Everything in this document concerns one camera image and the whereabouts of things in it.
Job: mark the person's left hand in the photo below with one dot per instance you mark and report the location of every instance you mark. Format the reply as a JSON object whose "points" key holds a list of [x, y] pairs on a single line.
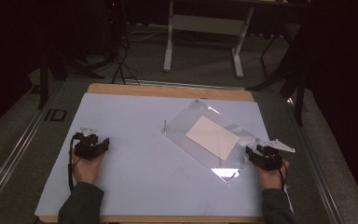
{"points": [[85, 171]]}

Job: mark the beige paper card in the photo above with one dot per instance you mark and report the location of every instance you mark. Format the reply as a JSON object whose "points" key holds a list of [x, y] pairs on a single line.
{"points": [[213, 137]]}

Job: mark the white metal desk frame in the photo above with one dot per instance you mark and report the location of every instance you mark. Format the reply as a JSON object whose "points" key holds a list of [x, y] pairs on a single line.
{"points": [[205, 25]]}

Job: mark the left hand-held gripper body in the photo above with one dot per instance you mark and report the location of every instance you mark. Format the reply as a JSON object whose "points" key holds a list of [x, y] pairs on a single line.
{"points": [[87, 147]]}

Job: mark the metal floor rail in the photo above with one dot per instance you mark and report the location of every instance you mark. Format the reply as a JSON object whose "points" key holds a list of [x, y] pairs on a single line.
{"points": [[317, 174], [15, 149]]}

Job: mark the wooden table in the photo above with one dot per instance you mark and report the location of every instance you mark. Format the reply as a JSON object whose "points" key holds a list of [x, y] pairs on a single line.
{"points": [[167, 90]]}

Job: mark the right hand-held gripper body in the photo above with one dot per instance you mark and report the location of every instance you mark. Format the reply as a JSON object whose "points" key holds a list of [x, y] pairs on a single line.
{"points": [[270, 157]]}

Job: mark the white table mat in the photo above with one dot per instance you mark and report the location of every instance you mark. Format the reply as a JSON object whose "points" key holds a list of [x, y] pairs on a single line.
{"points": [[136, 174]]}

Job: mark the clear plastic bag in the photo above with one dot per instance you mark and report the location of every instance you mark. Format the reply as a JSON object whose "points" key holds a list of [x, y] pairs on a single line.
{"points": [[183, 124]]}

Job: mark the black chair legs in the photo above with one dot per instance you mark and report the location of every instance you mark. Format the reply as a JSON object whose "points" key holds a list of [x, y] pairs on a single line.
{"points": [[292, 77]]}

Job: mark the black metal stand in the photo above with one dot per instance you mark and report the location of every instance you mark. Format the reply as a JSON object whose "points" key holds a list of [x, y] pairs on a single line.
{"points": [[45, 74]]}

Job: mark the person's right hand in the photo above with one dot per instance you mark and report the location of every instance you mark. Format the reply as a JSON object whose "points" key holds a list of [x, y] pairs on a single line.
{"points": [[272, 179]]}

